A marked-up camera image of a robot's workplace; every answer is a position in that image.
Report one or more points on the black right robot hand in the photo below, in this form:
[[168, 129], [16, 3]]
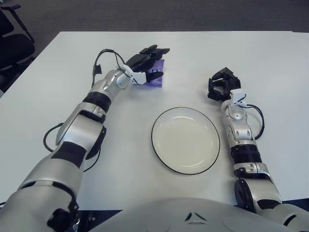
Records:
[[233, 83]]

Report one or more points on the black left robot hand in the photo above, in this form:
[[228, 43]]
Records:
[[140, 61]]

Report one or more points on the purple tissue paper pack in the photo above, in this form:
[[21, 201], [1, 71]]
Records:
[[159, 81]]

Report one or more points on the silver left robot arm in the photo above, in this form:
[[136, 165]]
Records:
[[79, 130]]

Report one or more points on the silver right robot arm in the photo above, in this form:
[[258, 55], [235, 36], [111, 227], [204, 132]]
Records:
[[239, 130]]

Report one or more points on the white plate with black rim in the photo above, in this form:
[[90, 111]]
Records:
[[186, 140]]

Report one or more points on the black office chair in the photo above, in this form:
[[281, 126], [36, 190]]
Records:
[[14, 46]]

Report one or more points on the grey robot torso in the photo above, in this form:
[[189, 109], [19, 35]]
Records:
[[169, 215]]

